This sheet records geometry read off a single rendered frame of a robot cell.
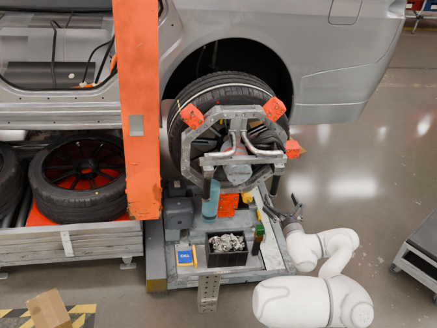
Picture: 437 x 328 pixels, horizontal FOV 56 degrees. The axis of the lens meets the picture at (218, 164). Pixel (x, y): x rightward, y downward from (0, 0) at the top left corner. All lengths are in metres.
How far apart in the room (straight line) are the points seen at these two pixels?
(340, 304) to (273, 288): 0.18
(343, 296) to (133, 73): 1.11
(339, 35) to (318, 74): 0.24
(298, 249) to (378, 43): 1.34
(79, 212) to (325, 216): 1.74
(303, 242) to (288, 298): 0.61
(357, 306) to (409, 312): 1.70
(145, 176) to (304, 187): 1.66
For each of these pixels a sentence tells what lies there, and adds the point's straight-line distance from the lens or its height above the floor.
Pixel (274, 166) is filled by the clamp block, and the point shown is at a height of 0.94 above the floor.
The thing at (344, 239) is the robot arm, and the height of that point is 0.93.
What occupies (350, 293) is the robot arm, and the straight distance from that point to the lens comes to 1.20.
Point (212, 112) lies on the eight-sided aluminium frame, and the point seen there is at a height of 1.10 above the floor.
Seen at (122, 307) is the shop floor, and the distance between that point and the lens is 2.53.
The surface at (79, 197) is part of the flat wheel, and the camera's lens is 2.41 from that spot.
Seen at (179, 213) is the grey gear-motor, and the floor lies 0.39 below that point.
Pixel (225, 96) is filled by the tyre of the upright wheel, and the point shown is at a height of 1.15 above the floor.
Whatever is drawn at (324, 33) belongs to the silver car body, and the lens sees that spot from 2.39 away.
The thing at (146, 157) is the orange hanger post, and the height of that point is 0.95.
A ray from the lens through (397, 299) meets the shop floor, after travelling 2.88.
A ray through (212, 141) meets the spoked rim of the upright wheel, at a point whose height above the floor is 0.87.
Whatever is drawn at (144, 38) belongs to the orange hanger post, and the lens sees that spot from 1.63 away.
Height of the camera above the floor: 2.16
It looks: 39 degrees down
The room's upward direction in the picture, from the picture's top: 6 degrees clockwise
